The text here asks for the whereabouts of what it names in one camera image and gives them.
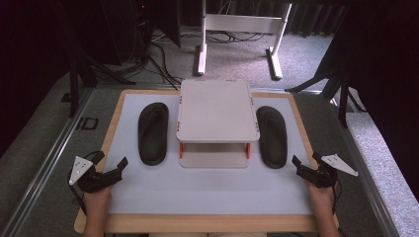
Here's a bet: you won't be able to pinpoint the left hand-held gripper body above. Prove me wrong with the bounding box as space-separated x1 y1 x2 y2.
68 150 117 195

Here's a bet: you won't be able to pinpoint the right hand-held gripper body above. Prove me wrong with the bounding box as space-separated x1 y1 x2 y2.
304 151 360 190

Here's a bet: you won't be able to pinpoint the black slipper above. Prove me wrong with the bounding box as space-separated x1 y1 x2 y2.
137 102 170 167
255 105 289 170

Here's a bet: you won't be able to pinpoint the white two-tier shoe rack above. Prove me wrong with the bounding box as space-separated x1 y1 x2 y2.
175 78 262 170

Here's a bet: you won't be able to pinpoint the person's left hand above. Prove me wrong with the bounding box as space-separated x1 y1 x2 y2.
82 185 114 211

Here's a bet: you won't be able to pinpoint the person's right hand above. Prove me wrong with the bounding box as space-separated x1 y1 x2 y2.
304 180 336 209

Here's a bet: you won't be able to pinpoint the black tripod stand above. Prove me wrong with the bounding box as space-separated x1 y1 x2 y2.
284 6 369 129

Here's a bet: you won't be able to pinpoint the white table mat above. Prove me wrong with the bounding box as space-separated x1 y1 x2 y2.
106 93 314 216

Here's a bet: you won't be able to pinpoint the black metal stand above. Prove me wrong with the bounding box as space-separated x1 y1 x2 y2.
48 0 136 119

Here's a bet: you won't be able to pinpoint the black computer tower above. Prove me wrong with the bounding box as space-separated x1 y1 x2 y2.
130 0 156 64

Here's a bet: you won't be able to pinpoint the dark curtain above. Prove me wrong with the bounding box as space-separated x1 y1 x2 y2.
179 0 349 38

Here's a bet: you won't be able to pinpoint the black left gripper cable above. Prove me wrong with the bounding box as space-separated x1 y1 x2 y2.
66 169 88 216

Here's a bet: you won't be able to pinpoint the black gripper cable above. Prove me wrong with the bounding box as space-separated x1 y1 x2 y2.
66 169 88 216
331 179 344 215

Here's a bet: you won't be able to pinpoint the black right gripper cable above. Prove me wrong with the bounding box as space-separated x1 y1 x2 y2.
331 179 344 215

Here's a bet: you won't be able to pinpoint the metal floor rail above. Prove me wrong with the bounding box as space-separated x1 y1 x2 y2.
0 86 97 237
329 97 401 237

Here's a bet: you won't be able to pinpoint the black floor cables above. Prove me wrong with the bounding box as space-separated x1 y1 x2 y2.
147 29 269 91

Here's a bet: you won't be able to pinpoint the white desk frame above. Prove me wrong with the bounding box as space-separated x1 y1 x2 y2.
196 0 293 81

